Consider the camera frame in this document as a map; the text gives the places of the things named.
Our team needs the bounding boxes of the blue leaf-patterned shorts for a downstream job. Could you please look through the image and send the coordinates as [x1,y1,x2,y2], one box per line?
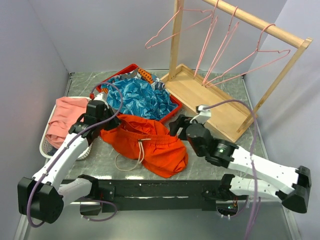
[100,75,178,121]

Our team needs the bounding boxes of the navy printed garment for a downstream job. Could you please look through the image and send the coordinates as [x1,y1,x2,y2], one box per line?
[150,77,167,94]

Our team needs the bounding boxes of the pink garment in basket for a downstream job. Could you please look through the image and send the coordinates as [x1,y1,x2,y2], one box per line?
[45,96,89,149]

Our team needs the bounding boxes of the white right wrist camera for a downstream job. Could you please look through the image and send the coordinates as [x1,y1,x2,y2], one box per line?
[190,104,212,125]

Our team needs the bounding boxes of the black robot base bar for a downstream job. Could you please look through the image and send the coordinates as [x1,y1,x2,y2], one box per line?
[59,178,253,217]

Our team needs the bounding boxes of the white perforated laundry basket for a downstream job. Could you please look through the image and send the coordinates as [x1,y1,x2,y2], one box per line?
[39,96,90,159]

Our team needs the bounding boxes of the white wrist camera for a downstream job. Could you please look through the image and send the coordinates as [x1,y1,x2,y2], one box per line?
[88,92,110,109]
[190,104,212,125]

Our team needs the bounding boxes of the orange drawstring shorts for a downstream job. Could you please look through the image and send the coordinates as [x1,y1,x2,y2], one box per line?
[100,114,189,178]

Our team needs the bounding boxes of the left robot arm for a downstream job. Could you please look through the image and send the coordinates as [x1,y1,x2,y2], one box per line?
[17,98,121,228]

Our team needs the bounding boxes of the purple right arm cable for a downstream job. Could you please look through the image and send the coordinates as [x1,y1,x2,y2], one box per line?
[204,99,262,240]

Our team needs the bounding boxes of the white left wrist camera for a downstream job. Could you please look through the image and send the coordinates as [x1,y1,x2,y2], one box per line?
[88,92,110,109]

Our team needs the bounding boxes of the orange dotted garment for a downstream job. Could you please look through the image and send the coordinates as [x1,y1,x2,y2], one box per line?
[137,67,154,84]

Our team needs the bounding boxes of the wooden clothes rack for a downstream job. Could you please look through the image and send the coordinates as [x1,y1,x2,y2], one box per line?
[162,0,313,143]

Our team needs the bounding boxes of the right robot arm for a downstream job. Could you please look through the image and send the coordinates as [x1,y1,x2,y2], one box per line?
[169,114,312,214]

